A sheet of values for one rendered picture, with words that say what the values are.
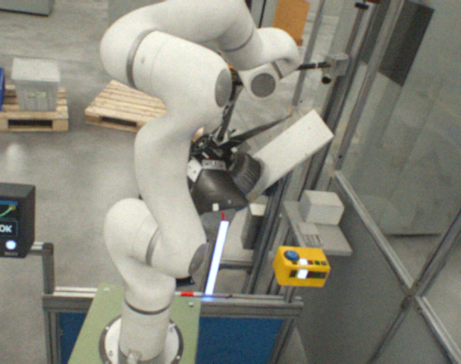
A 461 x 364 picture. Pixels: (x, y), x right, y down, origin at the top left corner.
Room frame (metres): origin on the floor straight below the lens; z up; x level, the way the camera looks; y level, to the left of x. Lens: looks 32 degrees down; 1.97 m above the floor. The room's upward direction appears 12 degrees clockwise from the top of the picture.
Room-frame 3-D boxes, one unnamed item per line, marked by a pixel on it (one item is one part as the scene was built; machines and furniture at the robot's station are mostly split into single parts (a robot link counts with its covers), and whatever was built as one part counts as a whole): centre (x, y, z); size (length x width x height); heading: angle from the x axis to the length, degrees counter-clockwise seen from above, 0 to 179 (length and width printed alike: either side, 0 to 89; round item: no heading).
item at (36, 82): (3.85, 1.97, 0.31); 0.60 x 0.42 x 0.33; 26
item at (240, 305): (1.03, 0.06, 0.82); 0.90 x 0.04 x 0.08; 103
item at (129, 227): (0.72, 0.14, 1.31); 0.19 x 0.12 x 0.24; 68
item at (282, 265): (1.12, -0.33, 1.02); 0.16 x 0.10 x 0.11; 103
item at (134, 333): (0.71, 0.12, 1.10); 0.19 x 0.19 x 0.18
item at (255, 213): (1.70, -0.24, 0.73); 0.15 x 0.09 x 0.22; 103
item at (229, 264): (1.59, -0.14, 0.56); 0.19 x 0.04 x 0.04; 103
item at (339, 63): (1.87, -0.38, 1.54); 0.10 x 0.07 x 0.09; 138
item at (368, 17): (1.94, -0.44, 0.90); 0.08 x 0.06 x 1.80; 48
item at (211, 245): (1.56, -0.03, 0.46); 0.09 x 0.05 x 0.91; 13
